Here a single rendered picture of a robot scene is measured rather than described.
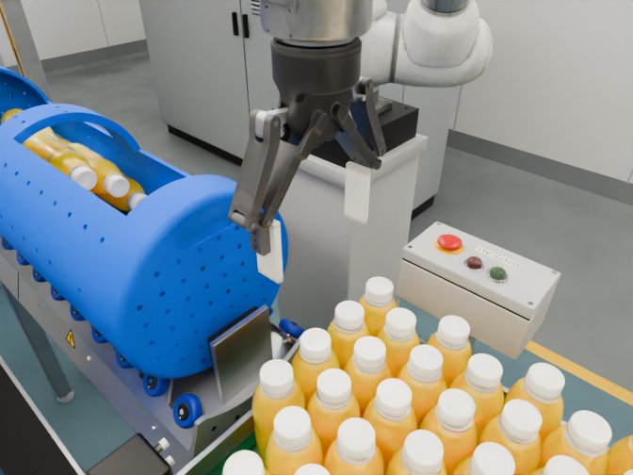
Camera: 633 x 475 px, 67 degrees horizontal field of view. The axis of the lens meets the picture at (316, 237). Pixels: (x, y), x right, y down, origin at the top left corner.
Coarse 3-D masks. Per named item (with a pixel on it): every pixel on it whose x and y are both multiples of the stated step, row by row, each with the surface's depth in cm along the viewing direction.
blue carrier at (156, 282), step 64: (0, 128) 80; (64, 128) 116; (0, 192) 74; (64, 192) 65; (192, 192) 59; (64, 256) 62; (128, 256) 55; (192, 256) 60; (256, 256) 70; (128, 320) 56; (192, 320) 65
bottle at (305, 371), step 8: (296, 352) 63; (296, 360) 61; (304, 360) 60; (312, 360) 60; (320, 360) 60; (328, 360) 61; (336, 360) 62; (296, 368) 61; (304, 368) 60; (312, 368) 60; (320, 368) 60; (328, 368) 60; (336, 368) 62; (296, 376) 61; (304, 376) 60; (312, 376) 60; (304, 384) 61; (312, 384) 60; (304, 392) 61; (312, 392) 61
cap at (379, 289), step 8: (368, 280) 69; (376, 280) 69; (384, 280) 69; (368, 288) 68; (376, 288) 68; (384, 288) 68; (392, 288) 68; (368, 296) 68; (376, 296) 67; (384, 296) 67
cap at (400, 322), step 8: (392, 312) 64; (400, 312) 64; (408, 312) 64; (392, 320) 62; (400, 320) 63; (408, 320) 63; (392, 328) 62; (400, 328) 62; (408, 328) 62; (400, 336) 62
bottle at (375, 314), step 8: (392, 296) 69; (368, 304) 69; (376, 304) 68; (384, 304) 68; (392, 304) 69; (368, 312) 69; (376, 312) 68; (384, 312) 68; (368, 320) 69; (376, 320) 68; (384, 320) 68; (368, 328) 69; (376, 328) 69
